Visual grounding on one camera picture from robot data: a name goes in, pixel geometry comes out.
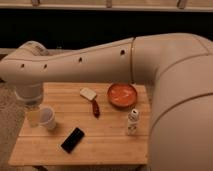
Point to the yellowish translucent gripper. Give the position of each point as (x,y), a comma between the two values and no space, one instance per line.
(33,114)

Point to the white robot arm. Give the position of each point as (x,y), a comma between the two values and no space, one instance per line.
(178,65)

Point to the white plastic cup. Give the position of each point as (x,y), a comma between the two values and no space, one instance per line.
(47,118)

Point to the small wooden table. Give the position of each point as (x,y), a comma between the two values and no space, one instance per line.
(105,141)

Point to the black smartphone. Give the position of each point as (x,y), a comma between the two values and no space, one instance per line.
(72,140)

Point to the orange round bowl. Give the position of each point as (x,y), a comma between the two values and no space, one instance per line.
(122,95)

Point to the small white bottle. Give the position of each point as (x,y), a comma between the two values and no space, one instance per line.
(132,121)

